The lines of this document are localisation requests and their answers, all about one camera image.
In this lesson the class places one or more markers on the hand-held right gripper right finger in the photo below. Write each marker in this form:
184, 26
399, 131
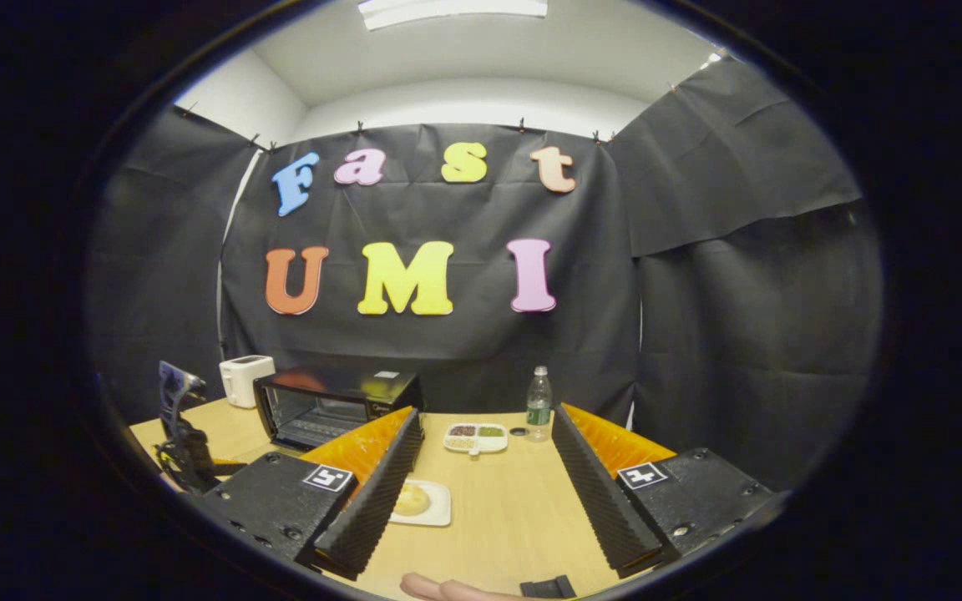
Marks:
594, 492

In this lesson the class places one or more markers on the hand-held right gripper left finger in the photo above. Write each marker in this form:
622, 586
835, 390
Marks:
377, 505

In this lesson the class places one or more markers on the yellow bread bun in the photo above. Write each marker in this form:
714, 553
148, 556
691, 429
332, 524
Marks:
412, 500

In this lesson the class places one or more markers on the black electric oven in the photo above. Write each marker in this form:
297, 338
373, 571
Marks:
339, 388

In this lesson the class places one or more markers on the white rectangular plate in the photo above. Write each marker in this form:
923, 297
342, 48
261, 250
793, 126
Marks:
439, 509

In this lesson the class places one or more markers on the white toaster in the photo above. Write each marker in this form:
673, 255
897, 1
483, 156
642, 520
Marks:
245, 380

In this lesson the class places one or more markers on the clear plastic water bottle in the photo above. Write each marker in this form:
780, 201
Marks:
539, 409

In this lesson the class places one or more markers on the white divided snack dish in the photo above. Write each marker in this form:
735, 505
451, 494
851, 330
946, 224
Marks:
475, 437

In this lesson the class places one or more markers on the small ceiling light panel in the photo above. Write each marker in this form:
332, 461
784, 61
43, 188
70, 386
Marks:
713, 59

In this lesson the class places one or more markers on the large ceiling light panel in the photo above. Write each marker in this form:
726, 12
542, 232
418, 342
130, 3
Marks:
452, 10

